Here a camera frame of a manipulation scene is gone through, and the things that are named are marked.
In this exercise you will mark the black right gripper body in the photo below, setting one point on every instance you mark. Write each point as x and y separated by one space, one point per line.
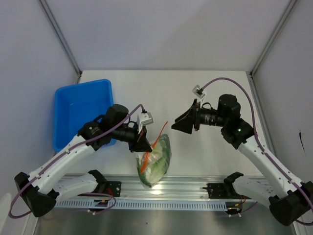
211 117

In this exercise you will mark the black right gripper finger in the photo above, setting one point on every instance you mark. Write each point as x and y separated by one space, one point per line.
189 113
184 125

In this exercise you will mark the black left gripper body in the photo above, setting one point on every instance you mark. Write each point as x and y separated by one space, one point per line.
127 134

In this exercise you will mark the green lettuce leaf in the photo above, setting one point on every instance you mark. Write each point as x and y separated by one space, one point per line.
153 172

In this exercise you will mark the clear zip top bag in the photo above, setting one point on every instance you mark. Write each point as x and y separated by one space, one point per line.
162 137

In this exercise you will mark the white cauliflower with leaves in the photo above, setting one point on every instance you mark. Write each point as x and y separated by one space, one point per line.
158 152

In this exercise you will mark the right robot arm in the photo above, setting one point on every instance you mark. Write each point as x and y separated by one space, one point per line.
286 196

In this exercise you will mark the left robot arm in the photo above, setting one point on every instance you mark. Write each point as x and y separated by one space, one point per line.
41 189

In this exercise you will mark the blue plastic bin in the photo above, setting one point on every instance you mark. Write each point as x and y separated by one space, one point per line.
75 105

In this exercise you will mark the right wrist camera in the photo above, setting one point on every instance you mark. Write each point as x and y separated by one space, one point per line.
199 92

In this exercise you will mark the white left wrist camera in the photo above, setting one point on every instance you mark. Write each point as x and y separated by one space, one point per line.
144 119

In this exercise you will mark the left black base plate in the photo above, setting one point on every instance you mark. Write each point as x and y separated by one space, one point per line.
113 188

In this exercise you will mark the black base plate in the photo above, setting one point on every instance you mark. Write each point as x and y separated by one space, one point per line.
113 188
220 191

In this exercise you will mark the aluminium mounting rail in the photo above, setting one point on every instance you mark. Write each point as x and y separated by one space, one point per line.
183 188

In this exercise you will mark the white slotted cable duct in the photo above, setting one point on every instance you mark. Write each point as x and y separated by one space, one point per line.
144 205

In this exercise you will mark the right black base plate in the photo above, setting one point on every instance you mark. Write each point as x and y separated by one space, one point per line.
220 191

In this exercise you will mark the right aluminium frame post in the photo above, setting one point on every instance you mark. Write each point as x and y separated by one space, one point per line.
252 75

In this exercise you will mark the aluminium frame post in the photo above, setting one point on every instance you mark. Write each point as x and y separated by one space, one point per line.
60 37
252 75

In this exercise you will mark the left aluminium frame post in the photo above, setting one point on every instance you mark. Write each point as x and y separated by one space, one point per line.
60 37

